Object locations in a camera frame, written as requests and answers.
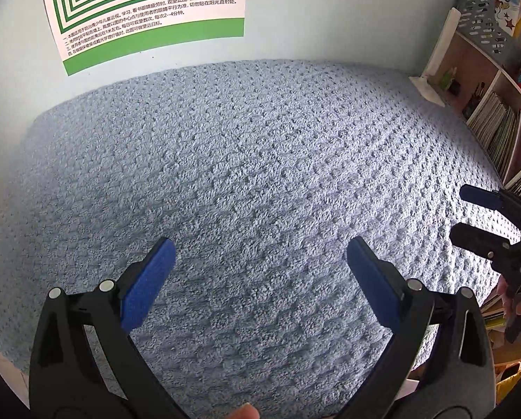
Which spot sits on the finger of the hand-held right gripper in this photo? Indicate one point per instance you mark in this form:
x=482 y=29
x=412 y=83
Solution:
x=474 y=235
x=478 y=195

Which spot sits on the person's left hand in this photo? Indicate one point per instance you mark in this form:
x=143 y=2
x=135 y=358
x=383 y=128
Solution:
x=245 y=413

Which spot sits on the yellow object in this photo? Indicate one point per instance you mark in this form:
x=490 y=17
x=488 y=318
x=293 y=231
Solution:
x=509 y=379

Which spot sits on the blue knitted blanket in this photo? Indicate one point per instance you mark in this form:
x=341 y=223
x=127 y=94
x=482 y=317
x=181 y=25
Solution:
x=251 y=174

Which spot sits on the row of thin books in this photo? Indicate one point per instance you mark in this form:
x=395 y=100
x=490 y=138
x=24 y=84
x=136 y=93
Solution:
x=496 y=131

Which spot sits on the green striped wall poster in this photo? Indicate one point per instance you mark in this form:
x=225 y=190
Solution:
x=146 y=8

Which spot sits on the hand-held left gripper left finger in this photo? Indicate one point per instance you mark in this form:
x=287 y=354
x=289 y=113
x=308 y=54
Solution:
x=149 y=283

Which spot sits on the grey plastic basket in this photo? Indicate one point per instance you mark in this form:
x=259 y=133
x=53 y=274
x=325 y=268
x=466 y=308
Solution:
x=483 y=17

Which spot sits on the white bookshelf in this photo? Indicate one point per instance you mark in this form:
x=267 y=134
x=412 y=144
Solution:
x=437 y=52

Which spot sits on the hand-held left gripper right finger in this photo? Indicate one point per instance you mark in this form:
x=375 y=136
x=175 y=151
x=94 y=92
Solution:
x=374 y=283

